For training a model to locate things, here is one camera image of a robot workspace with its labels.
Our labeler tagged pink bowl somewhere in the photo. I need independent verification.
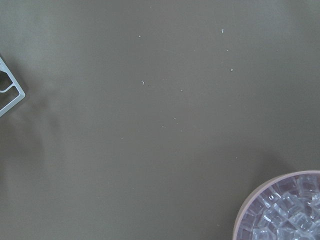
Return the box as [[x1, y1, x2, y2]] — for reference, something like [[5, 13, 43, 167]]
[[232, 170, 320, 240]]

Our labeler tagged aluminium frame post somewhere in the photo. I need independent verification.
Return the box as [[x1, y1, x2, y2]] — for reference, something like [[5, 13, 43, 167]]
[[0, 57, 26, 117]]

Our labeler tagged pile of clear ice cubes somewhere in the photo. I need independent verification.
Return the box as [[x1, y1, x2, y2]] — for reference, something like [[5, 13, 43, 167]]
[[237, 174, 320, 240]]

